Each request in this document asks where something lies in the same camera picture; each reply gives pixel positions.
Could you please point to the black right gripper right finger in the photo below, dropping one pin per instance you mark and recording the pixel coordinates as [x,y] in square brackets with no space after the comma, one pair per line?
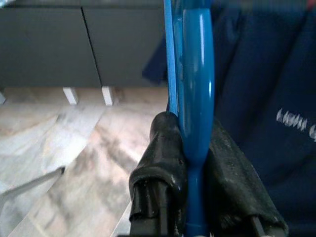
[229,185]

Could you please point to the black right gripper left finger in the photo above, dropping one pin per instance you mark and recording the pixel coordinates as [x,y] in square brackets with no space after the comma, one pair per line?
[163,153]

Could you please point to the silver metal clothes rack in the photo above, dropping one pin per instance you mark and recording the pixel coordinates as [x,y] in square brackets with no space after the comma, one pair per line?
[37,180]

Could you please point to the black television cabinet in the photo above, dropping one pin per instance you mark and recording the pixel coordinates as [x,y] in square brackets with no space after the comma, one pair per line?
[49,49]

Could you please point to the blue plastic clothes hanger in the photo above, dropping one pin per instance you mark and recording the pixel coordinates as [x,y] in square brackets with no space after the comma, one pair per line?
[197,74]

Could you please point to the navy T-shirt white print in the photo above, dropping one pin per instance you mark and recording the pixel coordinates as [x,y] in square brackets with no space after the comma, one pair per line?
[266,74]

